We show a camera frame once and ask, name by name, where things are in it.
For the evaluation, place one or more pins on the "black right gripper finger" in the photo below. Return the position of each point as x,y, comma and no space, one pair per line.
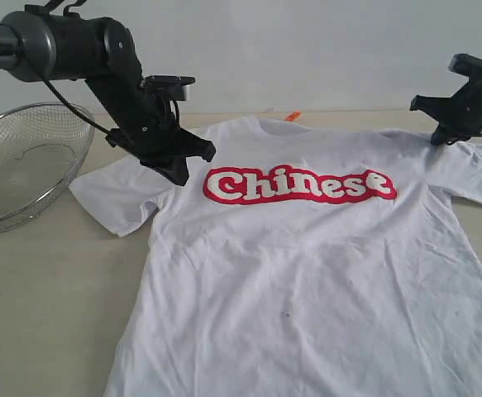
432,106
443,137

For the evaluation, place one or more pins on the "metal wire mesh basket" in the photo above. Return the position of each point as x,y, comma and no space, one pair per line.
42,148

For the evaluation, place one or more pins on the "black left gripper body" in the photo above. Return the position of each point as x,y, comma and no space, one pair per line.
147,125

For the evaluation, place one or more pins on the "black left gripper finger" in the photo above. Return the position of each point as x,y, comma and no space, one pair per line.
175,170
195,146

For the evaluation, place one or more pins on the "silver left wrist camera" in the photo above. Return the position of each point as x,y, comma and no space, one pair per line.
175,85

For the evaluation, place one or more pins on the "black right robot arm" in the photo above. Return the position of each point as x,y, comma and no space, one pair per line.
458,117

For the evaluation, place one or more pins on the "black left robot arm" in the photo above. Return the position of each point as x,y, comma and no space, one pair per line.
38,46

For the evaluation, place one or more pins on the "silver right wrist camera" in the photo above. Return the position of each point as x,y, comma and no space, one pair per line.
466,65

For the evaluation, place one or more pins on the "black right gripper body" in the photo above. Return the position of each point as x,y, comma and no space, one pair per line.
466,117

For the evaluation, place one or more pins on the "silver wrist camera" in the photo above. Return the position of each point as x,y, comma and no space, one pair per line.
175,85
466,65

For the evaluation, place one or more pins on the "white shirt with red print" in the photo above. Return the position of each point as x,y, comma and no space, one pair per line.
300,262

